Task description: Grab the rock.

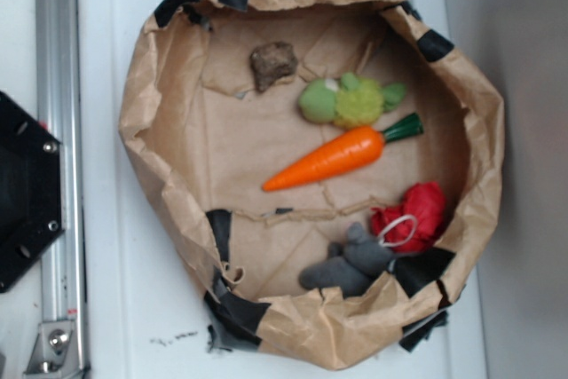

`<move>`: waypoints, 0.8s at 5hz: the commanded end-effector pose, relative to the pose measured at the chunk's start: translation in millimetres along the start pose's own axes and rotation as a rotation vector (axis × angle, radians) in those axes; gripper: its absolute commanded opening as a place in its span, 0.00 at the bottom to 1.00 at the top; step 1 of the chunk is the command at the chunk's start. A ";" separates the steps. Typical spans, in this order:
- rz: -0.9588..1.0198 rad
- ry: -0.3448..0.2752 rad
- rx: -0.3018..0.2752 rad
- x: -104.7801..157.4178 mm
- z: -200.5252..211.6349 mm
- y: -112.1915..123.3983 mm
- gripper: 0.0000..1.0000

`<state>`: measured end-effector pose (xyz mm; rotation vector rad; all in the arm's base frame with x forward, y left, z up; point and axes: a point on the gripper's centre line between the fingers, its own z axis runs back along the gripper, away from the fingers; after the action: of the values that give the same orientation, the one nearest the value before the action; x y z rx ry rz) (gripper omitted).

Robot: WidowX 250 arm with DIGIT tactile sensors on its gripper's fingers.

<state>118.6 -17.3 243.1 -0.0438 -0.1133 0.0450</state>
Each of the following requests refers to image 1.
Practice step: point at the green plush toy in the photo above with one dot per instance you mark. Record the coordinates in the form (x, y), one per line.
(350, 101)

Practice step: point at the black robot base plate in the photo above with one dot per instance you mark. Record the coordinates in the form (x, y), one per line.
(31, 201)

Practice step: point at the brown rock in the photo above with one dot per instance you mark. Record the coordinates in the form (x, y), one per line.
(271, 62)

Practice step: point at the grey plush mouse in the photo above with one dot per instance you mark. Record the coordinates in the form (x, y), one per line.
(352, 267)

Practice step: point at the orange plastic carrot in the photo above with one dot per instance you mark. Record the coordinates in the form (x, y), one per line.
(355, 149)

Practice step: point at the red crumpled fabric toy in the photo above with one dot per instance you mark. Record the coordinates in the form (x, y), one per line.
(415, 224)

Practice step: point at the aluminium extrusion rail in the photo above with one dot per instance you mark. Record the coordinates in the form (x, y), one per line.
(58, 101)

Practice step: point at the metal corner bracket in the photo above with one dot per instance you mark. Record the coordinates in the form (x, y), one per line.
(52, 356)

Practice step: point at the brown paper bag bin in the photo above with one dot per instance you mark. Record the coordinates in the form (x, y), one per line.
(202, 140)

